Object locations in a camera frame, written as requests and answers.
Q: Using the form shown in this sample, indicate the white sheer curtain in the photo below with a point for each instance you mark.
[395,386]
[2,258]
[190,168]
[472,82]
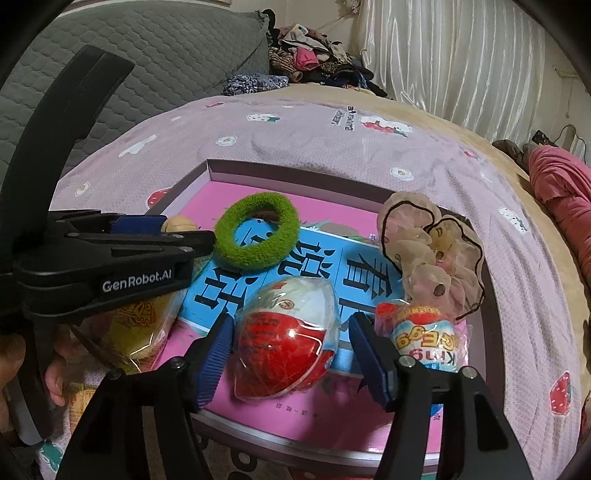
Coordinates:
[461,55]

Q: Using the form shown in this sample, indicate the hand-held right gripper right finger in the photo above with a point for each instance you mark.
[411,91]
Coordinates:
[369,364]

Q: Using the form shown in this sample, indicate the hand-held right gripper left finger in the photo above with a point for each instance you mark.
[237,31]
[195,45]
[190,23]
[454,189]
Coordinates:
[212,364]

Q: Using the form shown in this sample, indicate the pile of clothes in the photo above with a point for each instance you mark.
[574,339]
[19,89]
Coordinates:
[314,55]

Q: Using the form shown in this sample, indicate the blue toy egg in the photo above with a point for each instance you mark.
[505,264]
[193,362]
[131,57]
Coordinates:
[425,341]

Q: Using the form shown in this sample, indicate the person's left hand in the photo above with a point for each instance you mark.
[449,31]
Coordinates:
[57,374]

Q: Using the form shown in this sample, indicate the yellow cake packet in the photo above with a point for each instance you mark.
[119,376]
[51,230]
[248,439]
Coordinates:
[138,332]

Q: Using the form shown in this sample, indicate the pink cardboard box tray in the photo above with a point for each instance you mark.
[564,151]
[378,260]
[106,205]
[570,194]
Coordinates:
[295,203]

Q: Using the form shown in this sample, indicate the blue patterned cloth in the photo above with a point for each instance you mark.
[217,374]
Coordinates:
[254,84]

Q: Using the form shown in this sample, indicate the red toy egg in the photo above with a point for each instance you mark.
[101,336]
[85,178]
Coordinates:
[277,341]

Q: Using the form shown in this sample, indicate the pink duvet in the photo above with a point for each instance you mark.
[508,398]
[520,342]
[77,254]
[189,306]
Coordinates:
[563,184]

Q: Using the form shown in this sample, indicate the pink strawberry print blanket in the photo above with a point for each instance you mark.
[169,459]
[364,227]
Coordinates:
[323,138]

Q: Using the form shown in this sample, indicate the dark bag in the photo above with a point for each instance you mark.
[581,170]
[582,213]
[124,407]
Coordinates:
[544,138]

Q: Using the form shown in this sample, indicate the orange bread packet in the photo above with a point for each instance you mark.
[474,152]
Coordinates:
[81,399]

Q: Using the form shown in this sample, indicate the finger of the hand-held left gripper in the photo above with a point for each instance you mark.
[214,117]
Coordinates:
[184,241]
[138,224]

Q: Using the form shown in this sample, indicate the grey quilted headboard cover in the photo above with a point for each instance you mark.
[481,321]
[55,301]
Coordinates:
[161,55]

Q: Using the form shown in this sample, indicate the tan walnut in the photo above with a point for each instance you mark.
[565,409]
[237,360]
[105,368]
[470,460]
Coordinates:
[178,225]

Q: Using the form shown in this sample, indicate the brown furry object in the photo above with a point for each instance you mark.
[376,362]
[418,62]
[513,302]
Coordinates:
[510,150]

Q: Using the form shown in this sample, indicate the beige sheer scrunchie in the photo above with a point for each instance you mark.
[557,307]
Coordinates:
[415,249]

